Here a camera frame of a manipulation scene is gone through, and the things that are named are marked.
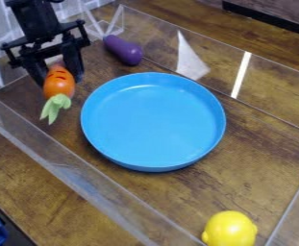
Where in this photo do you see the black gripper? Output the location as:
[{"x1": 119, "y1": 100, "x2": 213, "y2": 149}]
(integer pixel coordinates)
[{"x1": 2, "y1": 19, "x2": 90, "y2": 87}]

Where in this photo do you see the orange toy carrot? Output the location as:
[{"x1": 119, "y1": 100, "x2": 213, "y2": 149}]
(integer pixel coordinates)
[{"x1": 41, "y1": 64, "x2": 77, "y2": 124}]

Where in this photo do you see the blue round plate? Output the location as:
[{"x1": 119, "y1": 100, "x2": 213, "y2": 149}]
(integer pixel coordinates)
[{"x1": 82, "y1": 72, "x2": 226, "y2": 172}]

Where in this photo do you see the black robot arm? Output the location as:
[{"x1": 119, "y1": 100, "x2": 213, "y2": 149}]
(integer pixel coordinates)
[{"x1": 0, "y1": 0, "x2": 90, "y2": 86}]

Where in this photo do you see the purple toy eggplant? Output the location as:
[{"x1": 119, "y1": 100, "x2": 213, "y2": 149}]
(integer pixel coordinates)
[{"x1": 103, "y1": 35, "x2": 144, "y2": 65}]

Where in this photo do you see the black bar top right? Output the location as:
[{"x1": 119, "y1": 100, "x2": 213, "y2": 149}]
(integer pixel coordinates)
[{"x1": 222, "y1": 0, "x2": 299, "y2": 34}]

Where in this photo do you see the yellow toy lemon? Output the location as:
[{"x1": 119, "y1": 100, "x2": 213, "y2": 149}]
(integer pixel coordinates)
[{"x1": 202, "y1": 210, "x2": 258, "y2": 246}]

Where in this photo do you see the clear acrylic enclosure wall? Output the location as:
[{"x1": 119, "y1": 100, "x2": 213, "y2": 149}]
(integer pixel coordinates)
[{"x1": 0, "y1": 0, "x2": 299, "y2": 246}]

